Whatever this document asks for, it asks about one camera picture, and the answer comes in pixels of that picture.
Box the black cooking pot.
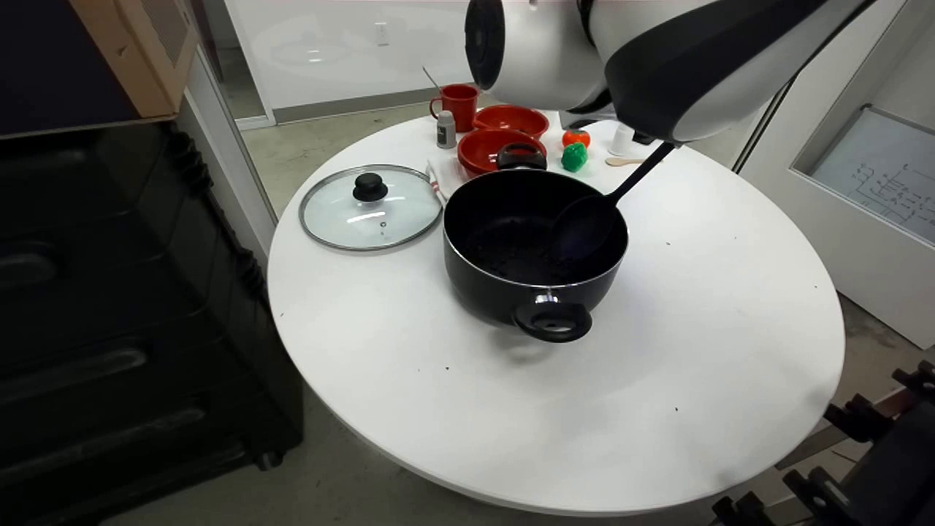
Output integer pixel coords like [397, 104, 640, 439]
[442, 167, 631, 346]

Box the white red packet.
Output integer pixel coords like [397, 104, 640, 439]
[425, 159, 454, 214]

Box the red bowl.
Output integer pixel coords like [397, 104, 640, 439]
[472, 102, 552, 140]
[456, 128, 549, 179]

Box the glass lid black knob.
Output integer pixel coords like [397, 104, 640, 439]
[296, 161, 448, 253]

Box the small black cup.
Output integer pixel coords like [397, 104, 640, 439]
[494, 140, 549, 172]

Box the small grey can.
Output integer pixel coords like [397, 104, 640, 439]
[434, 107, 460, 151]

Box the green toy vegetable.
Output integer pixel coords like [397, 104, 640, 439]
[558, 142, 591, 176]

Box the red mug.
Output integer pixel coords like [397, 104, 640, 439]
[426, 83, 483, 135]

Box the small white plastic cup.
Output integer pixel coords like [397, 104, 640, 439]
[607, 119, 637, 161]

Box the black drawer cabinet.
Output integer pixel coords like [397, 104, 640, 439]
[0, 119, 307, 526]

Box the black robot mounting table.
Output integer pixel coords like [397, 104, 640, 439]
[846, 391, 935, 526]

